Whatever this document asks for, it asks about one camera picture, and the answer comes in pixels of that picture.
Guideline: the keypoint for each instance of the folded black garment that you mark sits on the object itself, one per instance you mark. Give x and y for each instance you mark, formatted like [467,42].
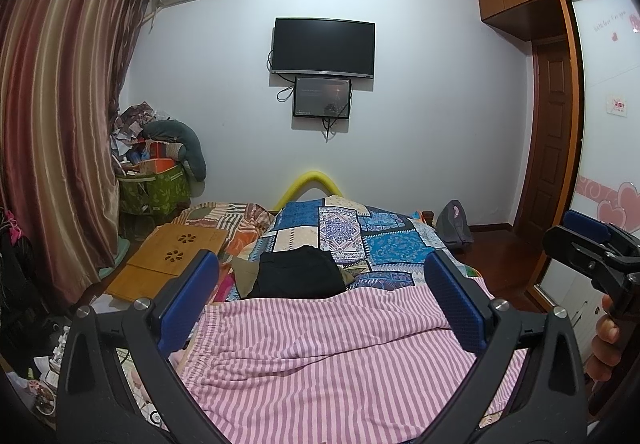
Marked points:
[302,273]

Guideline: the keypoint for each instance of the pink striped fleece pants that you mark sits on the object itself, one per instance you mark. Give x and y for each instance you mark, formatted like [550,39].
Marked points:
[366,366]

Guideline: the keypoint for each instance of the orange striped blanket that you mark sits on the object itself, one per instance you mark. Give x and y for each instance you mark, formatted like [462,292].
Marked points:
[244,223]

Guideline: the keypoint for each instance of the green patterned storage box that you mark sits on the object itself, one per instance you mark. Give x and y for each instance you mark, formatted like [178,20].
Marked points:
[156,194]

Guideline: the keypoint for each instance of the blue patchwork bed quilt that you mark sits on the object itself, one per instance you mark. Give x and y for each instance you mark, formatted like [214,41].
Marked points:
[394,245]

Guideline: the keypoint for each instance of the person's right hand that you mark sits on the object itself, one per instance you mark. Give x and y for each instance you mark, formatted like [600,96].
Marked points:
[605,354]

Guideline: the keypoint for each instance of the brown wooden door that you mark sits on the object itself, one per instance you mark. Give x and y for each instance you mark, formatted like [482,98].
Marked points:
[546,166]

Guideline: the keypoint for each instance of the small black wall monitor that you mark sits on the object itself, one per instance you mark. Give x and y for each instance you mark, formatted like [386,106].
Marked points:
[322,97]

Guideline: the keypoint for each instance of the striped brown curtain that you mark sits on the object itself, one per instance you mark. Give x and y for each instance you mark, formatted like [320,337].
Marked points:
[63,66]

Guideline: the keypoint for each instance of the bamboo lap desk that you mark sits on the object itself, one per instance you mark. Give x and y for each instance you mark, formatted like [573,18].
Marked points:
[164,255]

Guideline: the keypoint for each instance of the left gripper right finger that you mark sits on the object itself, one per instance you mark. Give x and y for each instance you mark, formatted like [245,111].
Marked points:
[547,403]

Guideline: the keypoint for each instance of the yellow curved bed headboard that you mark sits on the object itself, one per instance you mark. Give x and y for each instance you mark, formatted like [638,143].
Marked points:
[308,180]

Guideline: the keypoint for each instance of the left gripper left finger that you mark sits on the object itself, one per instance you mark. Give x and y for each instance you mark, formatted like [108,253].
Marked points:
[95,404]

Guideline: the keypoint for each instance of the grey-green neck pillow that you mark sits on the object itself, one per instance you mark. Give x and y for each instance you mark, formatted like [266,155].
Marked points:
[173,131]

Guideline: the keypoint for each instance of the grey backpack on floor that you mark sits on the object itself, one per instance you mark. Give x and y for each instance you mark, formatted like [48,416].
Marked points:
[452,227]

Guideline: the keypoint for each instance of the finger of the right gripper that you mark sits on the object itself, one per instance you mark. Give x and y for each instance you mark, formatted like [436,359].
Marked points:
[584,225]

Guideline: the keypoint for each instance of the wall-mounted black television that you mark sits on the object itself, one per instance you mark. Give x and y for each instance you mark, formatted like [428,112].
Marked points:
[323,47]

